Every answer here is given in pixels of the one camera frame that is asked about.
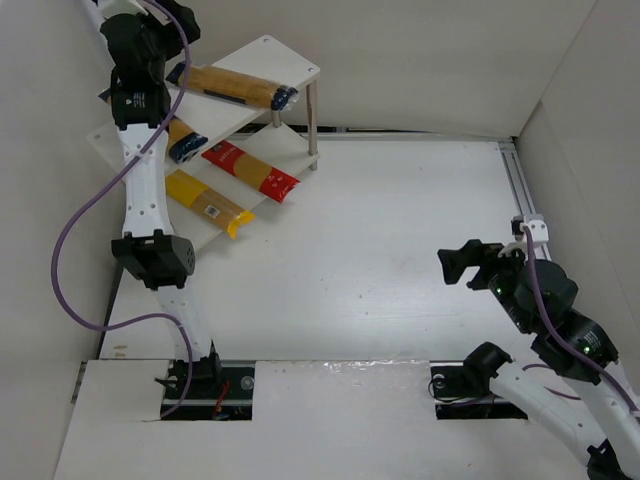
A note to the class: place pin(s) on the clear navy-end spaghetti bag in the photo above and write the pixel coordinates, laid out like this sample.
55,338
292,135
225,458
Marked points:
233,86

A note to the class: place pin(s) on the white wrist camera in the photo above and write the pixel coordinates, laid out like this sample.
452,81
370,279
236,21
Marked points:
111,8
529,230

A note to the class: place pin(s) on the yellow spaghetti bag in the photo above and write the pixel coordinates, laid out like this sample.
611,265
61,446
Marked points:
208,204

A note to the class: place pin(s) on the navy label spaghetti bag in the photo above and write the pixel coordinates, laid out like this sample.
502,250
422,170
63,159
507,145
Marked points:
182,142

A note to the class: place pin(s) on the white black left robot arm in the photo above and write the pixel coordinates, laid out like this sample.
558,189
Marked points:
149,249

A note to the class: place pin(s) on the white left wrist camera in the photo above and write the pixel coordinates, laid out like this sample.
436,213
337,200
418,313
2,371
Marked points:
111,8

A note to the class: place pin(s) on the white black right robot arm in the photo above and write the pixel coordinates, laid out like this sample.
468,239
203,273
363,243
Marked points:
538,296

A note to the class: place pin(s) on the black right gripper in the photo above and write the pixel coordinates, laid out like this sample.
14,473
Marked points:
486,266

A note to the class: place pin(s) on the red spaghetti bag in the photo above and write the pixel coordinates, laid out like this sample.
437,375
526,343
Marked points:
253,172

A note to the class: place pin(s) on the aluminium frame rail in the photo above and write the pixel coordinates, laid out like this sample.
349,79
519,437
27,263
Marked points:
520,191

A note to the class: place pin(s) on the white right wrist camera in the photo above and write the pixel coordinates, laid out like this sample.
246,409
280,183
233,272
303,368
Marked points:
529,230

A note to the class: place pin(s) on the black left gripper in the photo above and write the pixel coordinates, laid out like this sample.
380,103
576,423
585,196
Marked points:
179,18

